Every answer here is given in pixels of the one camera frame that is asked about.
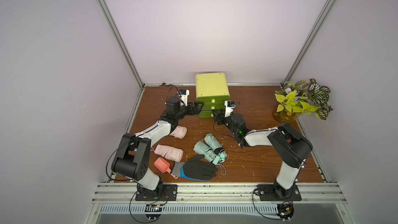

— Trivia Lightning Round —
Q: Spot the dark green drawer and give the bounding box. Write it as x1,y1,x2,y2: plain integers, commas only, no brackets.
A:
201,102,226,112
197,94,230,104
198,110,218,118

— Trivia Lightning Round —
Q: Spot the dark green top drawer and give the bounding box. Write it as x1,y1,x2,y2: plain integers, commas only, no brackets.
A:
197,94,230,104

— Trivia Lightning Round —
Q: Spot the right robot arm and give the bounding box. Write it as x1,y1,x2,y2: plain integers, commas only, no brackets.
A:
212,110,313,200

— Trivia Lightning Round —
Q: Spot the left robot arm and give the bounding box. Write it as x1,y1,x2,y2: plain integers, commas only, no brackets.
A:
111,96,204,192

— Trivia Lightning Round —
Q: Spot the dark green bottom drawer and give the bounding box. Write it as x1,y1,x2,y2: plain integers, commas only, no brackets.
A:
198,110,218,118

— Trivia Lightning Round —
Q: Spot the green pink drawer cabinet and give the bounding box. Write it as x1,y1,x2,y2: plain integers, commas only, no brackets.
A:
195,72,231,119

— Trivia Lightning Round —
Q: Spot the black blue work glove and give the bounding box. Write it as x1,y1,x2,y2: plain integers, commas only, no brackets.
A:
171,155,218,181

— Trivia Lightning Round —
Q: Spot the pink plastic scoop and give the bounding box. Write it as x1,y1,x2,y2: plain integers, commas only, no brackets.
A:
154,157,178,179

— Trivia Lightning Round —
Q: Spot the amber glass plant vase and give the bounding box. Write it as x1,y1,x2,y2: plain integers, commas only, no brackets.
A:
272,104,302,124

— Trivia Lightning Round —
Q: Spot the green artificial plant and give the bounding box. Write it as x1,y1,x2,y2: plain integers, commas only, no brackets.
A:
275,78,333,120

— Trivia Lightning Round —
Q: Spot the left small circuit board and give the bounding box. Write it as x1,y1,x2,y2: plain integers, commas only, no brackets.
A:
144,204,164,223

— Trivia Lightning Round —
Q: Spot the small circuit board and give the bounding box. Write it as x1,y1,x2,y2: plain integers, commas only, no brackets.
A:
277,201,294,222
144,204,164,223

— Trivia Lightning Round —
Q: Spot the right small circuit board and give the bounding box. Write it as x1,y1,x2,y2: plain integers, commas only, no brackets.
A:
277,201,294,222

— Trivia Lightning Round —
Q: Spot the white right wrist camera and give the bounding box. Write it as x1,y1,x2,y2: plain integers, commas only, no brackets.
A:
224,101,236,118

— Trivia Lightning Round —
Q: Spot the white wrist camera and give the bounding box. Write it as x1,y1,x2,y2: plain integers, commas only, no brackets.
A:
178,89,190,106
224,101,236,118

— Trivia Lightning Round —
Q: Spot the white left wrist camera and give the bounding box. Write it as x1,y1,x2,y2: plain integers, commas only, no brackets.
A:
178,89,190,106

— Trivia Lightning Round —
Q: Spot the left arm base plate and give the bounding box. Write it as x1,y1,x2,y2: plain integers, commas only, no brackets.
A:
135,184,178,202

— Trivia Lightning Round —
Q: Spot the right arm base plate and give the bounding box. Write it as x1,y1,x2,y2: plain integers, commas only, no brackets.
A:
255,184,302,202

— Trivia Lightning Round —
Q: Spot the aluminium front rail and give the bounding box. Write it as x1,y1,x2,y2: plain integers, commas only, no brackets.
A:
91,182,347,204

